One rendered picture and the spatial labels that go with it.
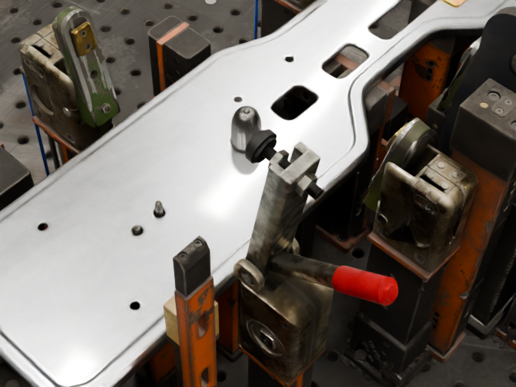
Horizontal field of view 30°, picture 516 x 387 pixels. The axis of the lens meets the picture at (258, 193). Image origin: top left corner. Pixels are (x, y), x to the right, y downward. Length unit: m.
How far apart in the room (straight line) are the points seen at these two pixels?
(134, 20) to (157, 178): 0.64
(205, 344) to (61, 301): 0.17
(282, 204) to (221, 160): 0.27
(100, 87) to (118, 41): 0.53
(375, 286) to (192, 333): 0.15
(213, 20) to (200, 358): 0.87
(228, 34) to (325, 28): 0.45
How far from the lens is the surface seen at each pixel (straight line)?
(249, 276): 0.83
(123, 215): 0.95
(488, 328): 1.24
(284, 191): 0.71
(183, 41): 1.13
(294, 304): 0.83
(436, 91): 1.28
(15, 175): 1.03
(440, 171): 0.91
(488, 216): 0.98
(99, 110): 1.04
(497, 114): 0.90
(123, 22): 1.59
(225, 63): 1.08
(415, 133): 0.89
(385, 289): 0.74
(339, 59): 1.12
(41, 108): 1.11
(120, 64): 1.52
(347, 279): 0.76
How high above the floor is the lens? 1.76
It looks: 53 degrees down
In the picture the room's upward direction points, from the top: 2 degrees clockwise
